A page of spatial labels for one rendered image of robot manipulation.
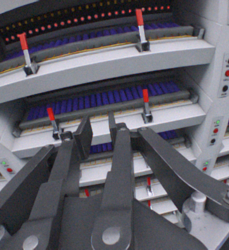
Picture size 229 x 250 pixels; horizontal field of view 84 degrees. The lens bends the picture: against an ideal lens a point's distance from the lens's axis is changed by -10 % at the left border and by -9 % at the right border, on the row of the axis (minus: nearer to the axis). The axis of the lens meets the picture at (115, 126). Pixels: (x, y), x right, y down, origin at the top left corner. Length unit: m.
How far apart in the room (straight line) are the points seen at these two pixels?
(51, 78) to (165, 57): 0.27
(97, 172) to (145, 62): 0.40
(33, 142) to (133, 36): 0.41
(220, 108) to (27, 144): 0.60
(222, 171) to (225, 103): 0.41
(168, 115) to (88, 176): 0.35
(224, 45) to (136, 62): 0.23
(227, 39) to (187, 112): 0.22
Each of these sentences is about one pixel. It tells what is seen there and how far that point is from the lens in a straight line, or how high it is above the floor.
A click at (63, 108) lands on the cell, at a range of 0.49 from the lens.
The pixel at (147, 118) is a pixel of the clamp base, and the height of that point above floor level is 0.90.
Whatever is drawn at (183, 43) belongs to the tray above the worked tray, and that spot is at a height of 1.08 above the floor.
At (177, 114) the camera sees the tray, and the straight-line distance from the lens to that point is 0.45.
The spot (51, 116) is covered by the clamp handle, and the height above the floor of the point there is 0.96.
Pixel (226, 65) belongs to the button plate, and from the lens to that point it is 0.46.
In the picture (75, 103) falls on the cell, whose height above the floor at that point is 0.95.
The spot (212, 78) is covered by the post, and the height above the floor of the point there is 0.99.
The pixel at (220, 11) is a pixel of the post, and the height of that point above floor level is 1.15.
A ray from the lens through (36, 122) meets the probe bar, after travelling 0.49.
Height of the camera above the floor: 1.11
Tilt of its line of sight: 31 degrees down
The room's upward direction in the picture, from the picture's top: 11 degrees counter-clockwise
